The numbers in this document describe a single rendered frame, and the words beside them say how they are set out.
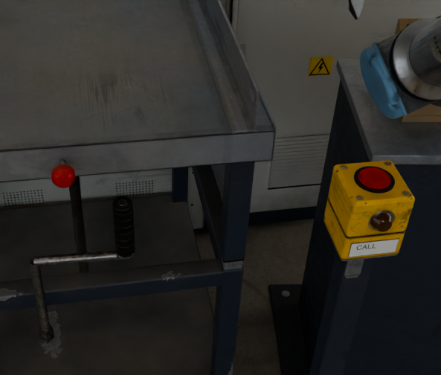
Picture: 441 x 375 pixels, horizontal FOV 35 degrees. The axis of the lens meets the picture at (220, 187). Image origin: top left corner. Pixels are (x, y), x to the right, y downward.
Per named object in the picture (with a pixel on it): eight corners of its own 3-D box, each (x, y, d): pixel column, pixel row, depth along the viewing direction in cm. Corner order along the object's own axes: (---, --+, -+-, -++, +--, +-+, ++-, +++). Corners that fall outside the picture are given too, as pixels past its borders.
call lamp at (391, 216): (395, 236, 84) (401, 216, 82) (369, 239, 84) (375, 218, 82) (391, 228, 85) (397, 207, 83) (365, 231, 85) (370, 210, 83)
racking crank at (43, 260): (40, 346, 117) (15, 216, 98) (40, 331, 119) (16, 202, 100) (139, 336, 120) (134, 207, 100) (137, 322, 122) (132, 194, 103)
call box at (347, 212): (399, 257, 89) (418, 197, 83) (340, 263, 88) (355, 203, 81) (376, 215, 95) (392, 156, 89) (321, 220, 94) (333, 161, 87)
